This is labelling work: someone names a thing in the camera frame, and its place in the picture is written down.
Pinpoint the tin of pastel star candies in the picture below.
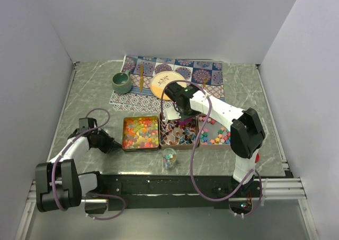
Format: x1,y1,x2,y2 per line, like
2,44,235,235
197,114,231,149

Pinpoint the red jar lid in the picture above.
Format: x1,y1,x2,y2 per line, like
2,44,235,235
255,153,260,163

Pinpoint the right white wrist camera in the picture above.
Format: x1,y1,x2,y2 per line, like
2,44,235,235
162,106,181,121

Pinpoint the gold tin of gummy stars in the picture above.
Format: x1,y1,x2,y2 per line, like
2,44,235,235
122,116,160,153

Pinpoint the patterned placemat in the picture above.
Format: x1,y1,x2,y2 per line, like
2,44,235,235
109,56,225,113

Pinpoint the green ceramic mug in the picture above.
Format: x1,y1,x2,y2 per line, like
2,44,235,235
112,72,132,94

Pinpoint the clear glass jar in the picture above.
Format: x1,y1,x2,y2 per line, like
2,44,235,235
162,148,176,170

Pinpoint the purple cable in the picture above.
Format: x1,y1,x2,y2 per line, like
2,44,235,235
159,79,263,217
51,108,127,221

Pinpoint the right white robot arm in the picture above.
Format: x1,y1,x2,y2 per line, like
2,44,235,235
161,81,266,197

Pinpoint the gold fork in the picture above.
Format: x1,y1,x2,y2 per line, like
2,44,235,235
202,77,209,89

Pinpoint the gold knife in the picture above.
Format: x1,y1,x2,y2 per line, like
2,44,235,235
139,63,144,92

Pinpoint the cream and orange plate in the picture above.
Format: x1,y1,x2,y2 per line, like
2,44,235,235
150,71,185,99

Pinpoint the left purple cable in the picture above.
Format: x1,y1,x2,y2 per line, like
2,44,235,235
51,108,127,221

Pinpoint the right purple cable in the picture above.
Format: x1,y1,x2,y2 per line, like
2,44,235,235
159,79,263,217

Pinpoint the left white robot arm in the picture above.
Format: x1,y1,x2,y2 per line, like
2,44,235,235
35,117,122,212

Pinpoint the tin of lollipops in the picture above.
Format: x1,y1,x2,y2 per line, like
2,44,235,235
159,118,198,150

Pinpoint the purple plastic scoop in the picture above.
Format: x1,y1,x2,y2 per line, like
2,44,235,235
178,117,193,126

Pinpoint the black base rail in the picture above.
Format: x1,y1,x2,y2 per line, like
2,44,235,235
81,172,263,212

